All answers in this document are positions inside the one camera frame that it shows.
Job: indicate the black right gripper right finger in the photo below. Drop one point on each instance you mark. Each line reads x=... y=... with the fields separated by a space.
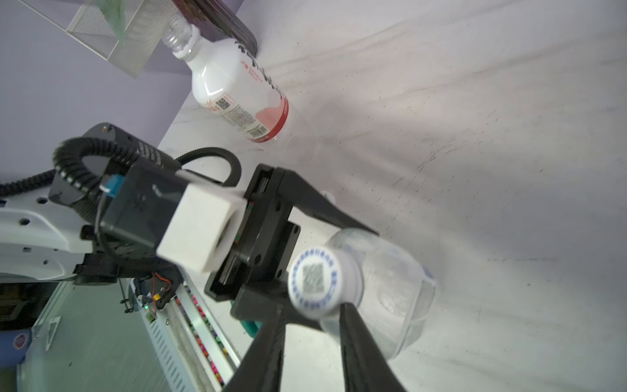
x=365 y=368

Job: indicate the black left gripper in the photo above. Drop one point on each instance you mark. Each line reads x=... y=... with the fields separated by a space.
x=256 y=254

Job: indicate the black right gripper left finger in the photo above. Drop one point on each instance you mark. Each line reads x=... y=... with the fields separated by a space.
x=261 y=368

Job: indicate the white blue bottle cap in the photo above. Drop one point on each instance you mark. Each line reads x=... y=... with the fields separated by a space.
x=322 y=279

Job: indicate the clear small water bottle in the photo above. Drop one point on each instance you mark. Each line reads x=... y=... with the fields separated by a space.
x=398 y=291

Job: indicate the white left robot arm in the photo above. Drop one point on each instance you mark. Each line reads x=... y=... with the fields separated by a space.
x=49 y=221

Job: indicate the white label tea bottle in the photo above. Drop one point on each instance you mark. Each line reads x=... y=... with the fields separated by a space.
x=227 y=80

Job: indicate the dark glass flower vase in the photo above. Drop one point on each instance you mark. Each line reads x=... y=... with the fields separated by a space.
x=217 y=22

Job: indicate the white mesh lower shelf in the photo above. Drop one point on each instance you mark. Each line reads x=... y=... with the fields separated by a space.
x=83 y=22

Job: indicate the artificial sunflower bouquet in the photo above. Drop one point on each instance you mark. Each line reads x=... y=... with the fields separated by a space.
x=114 y=14

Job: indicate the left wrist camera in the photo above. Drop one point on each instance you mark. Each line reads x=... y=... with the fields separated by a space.
x=181 y=217

